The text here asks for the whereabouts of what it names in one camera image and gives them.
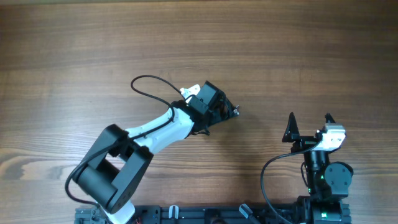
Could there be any black usb cable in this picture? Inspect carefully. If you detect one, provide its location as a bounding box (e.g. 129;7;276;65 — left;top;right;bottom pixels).
214;93;240;121

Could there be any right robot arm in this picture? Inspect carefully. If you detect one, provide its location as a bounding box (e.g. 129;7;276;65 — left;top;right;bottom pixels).
282;113;354;223

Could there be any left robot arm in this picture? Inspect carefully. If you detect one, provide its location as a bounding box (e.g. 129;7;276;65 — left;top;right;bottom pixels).
67;82;239;223

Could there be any left camera black cable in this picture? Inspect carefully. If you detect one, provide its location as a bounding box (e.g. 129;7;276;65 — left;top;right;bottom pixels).
64;74;187;206

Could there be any camera black cable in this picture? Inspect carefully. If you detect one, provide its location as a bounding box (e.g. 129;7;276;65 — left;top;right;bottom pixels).
260;141;321;224
64;74;187;206

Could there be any right camera black cable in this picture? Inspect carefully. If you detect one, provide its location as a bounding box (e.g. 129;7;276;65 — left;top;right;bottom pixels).
260;141;321;224

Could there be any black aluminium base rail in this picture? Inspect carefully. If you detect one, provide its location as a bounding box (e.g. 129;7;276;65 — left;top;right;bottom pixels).
74;203;352;224

